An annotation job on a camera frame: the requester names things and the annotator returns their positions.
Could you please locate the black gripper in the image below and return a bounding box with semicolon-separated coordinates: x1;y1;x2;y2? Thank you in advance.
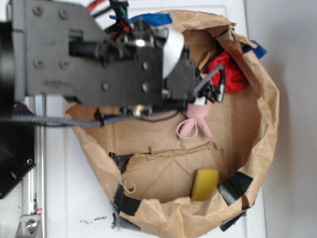
11;0;195;109

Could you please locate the crumpled red paper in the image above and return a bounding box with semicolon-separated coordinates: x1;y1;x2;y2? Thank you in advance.
205;51;246;93

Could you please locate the blue tape strip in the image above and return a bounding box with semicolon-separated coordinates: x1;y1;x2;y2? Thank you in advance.
108;12;173;27

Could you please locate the pink plush bunny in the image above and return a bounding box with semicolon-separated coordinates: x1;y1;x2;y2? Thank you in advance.
176;96;213;139

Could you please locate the black tape piece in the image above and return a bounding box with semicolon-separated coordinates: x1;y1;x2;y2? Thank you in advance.
217;172;254;206
113;185;141;216

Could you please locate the brown paper bag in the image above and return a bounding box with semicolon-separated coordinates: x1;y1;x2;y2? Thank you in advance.
73;10;279;238

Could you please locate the yellow sponge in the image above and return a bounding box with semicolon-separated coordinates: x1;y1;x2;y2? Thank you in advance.
191;169;219;201

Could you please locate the black tape piece right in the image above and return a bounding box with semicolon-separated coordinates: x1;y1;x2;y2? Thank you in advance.
217;172;254;206

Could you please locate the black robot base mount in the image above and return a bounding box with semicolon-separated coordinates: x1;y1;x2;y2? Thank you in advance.
0;118;36;199

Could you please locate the aluminium rail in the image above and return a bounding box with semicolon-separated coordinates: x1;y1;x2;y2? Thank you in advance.
14;95;48;238

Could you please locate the grey braided cable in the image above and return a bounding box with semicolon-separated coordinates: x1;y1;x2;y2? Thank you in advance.
9;64;226;127

